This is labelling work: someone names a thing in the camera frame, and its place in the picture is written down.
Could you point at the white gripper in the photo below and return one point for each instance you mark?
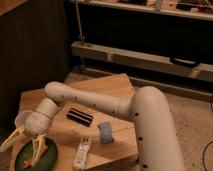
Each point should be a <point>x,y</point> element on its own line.
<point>38,124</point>

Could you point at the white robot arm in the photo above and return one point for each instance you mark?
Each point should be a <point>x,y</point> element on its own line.
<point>157,142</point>

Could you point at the green ceramic bowl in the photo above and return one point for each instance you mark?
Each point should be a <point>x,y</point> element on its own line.
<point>46,162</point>

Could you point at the clear plastic cup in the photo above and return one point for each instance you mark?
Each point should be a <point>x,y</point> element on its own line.
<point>21,122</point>

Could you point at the orange carrot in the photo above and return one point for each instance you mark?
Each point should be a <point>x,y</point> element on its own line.
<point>28,163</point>

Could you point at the black rectangular box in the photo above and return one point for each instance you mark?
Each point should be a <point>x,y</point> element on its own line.
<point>80,117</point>

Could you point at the blue sponge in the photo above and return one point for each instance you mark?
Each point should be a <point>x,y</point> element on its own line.
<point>106,133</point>

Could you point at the wooden table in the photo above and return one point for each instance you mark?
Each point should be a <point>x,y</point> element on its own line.
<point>56,97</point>

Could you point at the metal pole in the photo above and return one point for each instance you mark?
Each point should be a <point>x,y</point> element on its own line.
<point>79,23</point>

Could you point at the upper wooden shelf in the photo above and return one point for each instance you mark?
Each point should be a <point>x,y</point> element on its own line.
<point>141,8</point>

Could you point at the wooden shelf rail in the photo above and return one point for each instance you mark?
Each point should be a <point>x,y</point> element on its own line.
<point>141,60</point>

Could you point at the black handle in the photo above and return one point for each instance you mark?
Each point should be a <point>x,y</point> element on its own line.
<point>184,63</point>

